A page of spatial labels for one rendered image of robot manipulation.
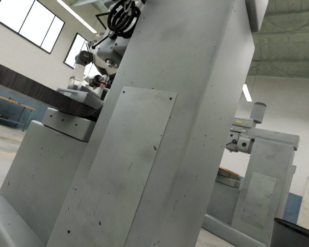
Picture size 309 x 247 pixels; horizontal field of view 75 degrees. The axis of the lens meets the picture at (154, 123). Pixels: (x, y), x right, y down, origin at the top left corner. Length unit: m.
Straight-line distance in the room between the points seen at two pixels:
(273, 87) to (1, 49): 11.13
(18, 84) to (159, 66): 0.65
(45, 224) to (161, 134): 0.81
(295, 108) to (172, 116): 9.96
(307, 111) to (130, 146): 10.01
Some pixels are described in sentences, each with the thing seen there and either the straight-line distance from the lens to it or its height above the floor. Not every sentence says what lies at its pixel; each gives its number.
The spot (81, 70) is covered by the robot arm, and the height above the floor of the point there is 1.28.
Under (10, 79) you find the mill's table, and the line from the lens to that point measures 1.11.
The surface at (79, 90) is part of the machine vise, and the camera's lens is 1.32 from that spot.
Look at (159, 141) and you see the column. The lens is 0.75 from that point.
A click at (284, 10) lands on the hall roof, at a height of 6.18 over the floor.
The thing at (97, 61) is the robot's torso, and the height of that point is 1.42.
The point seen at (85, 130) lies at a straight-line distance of 1.16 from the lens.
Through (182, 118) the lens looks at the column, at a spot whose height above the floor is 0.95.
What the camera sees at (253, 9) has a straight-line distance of 1.14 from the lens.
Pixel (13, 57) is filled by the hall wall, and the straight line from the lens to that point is 9.13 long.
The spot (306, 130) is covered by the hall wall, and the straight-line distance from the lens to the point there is 10.31.
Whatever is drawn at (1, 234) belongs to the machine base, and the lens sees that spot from 1.34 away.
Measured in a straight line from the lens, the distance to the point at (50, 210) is 1.27.
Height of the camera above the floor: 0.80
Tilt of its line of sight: 8 degrees up
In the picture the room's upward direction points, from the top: 20 degrees clockwise
